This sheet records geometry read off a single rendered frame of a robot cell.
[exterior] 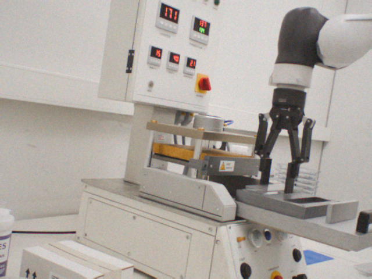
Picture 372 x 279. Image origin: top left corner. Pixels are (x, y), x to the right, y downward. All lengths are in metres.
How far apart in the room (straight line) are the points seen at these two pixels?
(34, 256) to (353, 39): 0.74
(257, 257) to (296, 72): 0.42
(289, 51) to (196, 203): 0.39
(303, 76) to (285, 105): 0.07
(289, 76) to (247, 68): 1.41
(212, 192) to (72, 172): 0.74
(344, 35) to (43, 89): 0.87
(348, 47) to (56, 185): 1.02
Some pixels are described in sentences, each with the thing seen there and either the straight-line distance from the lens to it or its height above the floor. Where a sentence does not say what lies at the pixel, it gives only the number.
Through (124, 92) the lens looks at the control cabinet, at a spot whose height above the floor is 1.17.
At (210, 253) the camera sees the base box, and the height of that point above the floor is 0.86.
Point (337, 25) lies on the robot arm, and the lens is 0.99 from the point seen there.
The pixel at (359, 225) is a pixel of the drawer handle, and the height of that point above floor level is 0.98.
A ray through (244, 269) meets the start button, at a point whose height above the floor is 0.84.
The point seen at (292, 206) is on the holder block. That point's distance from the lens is 0.96.
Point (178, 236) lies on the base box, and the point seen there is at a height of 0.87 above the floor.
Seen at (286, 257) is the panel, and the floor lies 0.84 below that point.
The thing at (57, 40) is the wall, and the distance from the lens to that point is 1.53.
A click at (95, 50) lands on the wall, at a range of 1.63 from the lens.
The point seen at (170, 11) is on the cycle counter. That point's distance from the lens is 1.25.
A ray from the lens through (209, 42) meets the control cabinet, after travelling 1.39.
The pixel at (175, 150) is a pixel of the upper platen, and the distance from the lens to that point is 1.13.
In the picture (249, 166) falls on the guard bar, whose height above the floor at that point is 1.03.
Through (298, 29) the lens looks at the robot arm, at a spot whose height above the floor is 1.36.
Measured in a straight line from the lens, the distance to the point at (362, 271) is 1.51.
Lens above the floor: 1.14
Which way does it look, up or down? 3 degrees down
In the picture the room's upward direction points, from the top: 9 degrees clockwise
